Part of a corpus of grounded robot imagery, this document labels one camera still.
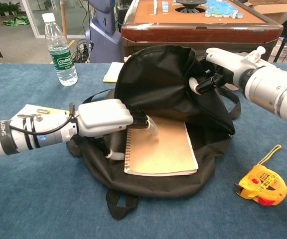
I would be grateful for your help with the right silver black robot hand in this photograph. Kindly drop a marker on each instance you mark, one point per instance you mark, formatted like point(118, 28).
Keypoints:
point(230, 64)

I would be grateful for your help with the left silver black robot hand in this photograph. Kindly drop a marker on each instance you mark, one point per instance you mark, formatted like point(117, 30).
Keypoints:
point(101, 117)

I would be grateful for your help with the black fabric backpack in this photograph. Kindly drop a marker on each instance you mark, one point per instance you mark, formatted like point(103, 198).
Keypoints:
point(158, 82)

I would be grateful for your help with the brown spiral notebook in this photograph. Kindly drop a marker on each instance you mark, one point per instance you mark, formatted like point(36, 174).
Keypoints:
point(163, 152)

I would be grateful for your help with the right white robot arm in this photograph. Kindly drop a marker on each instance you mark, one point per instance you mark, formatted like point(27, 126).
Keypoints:
point(275, 92)

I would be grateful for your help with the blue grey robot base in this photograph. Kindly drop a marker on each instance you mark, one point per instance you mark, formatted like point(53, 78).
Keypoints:
point(103, 37)

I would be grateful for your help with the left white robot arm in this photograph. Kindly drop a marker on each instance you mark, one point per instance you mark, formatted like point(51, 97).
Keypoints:
point(21, 134)

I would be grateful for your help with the green plastic wrapper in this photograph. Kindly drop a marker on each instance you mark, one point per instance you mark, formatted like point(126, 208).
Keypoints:
point(16, 20)

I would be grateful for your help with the white squeeze pouch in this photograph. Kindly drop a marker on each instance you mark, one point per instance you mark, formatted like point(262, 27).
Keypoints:
point(255, 54)

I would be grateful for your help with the pale yellow paper pad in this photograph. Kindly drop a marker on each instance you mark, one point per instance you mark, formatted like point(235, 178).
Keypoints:
point(112, 73)

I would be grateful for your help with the razor in blister pack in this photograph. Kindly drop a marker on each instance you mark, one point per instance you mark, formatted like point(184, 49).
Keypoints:
point(51, 111)

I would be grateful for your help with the blue mahjong tile heap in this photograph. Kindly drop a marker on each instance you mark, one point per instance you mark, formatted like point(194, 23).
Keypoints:
point(220, 8)

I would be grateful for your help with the brown mahjong table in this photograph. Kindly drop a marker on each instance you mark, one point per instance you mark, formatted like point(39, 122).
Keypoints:
point(183, 32)

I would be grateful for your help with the cardboard box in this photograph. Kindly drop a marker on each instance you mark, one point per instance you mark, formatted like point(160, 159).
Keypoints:
point(270, 11)

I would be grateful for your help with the clear plastic water bottle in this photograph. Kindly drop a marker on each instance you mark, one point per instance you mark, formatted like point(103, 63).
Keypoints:
point(61, 59)

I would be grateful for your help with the blue table cloth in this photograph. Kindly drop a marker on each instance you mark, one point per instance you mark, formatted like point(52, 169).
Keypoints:
point(46, 199)

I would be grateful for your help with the yellow tape measure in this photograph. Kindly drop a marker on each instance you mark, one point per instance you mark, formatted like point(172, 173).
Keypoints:
point(265, 185)

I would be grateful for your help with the green potted plants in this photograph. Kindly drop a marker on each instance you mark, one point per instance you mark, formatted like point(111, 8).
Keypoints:
point(1, 8)

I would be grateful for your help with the white glass partition frame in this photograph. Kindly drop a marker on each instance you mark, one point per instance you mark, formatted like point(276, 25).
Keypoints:
point(31, 20)

